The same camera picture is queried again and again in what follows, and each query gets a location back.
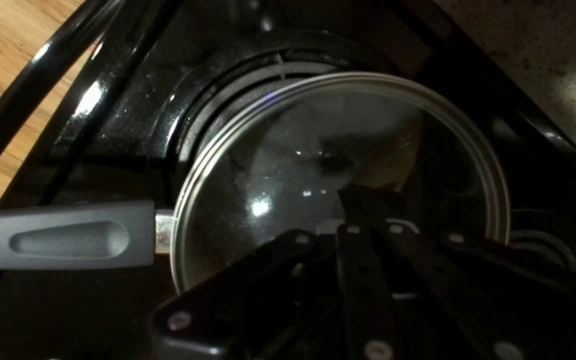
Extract black oven door handle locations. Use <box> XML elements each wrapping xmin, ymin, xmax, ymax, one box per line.
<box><xmin>0</xmin><ymin>0</ymin><xmax>119</xmax><ymax>201</ymax></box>

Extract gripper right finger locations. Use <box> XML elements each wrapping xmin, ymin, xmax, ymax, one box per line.
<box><xmin>368</xmin><ymin>188</ymin><xmax>576</xmax><ymax>360</ymax></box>

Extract glass lid with metal rim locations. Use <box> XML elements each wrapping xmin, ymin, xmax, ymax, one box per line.
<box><xmin>170</xmin><ymin>71</ymin><xmax>512</xmax><ymax>297</ymax></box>

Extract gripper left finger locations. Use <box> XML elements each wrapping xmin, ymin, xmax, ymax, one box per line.
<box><xmin>150</xmin><ymin>186</ymin><xmax>400</xmax><ymax>360</ymax></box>

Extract pan with grey handle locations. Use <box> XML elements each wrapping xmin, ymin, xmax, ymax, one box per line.
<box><xmin>0</xmin><ymin>80</ymin><xmax>510</xmax><ymax>296</ymax></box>

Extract black stove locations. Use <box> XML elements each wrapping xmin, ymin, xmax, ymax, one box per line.
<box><xmin>0</xmin><ymin>0</ymin><xmax>576</xmax><ymax>360</ymax></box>

